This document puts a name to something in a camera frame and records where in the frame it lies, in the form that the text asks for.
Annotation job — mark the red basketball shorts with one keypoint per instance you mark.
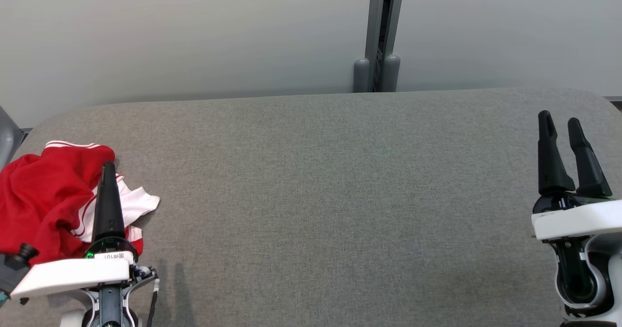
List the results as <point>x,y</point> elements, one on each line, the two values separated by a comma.
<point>24,196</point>

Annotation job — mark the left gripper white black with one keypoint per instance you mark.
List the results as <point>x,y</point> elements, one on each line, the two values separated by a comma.
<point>73,273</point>

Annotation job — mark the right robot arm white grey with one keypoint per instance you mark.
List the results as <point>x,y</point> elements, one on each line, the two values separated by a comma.
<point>578,273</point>

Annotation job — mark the red white basketball jersey shirt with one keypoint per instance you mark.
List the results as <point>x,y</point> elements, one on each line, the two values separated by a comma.
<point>136,203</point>

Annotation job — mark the grey curved metal frame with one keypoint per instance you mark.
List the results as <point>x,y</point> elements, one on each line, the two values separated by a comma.
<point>6,137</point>

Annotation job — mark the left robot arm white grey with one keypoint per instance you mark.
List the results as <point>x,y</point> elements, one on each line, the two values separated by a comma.
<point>109,307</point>

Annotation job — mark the grey partition post rounded feet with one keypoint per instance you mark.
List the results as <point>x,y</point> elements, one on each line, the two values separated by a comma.
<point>373,25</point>

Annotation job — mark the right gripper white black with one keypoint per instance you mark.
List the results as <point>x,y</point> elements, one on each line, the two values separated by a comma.
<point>578,220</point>

